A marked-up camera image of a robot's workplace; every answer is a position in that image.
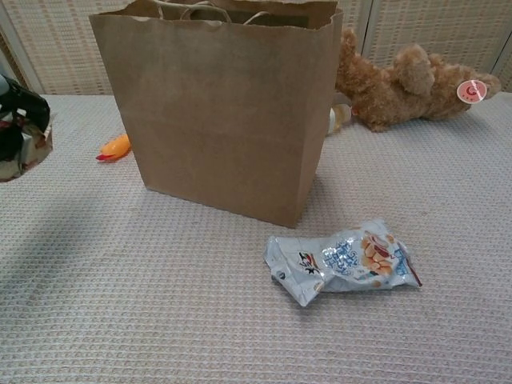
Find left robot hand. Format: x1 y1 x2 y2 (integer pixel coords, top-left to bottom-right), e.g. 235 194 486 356
0 74 52 163

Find gold red foil packet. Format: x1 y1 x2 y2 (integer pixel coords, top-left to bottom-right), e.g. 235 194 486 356
0 113 54 183

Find light blue snack bag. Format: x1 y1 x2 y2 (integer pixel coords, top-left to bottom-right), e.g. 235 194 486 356
263 218 423 309

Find brown paper bag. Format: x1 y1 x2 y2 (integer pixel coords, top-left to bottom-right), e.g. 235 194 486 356
88 0 345 230

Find woven folding screen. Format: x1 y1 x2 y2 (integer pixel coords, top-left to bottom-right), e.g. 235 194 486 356
0 0 512 98

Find orange rubber chicken toy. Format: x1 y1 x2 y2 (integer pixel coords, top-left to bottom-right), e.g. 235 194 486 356
94 133 133 163

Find brown teddy bear plush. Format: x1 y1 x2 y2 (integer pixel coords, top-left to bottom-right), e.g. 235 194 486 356
334 27 503 134

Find white woven tablecloth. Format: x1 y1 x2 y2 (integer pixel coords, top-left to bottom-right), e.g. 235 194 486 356
0 93 512 384

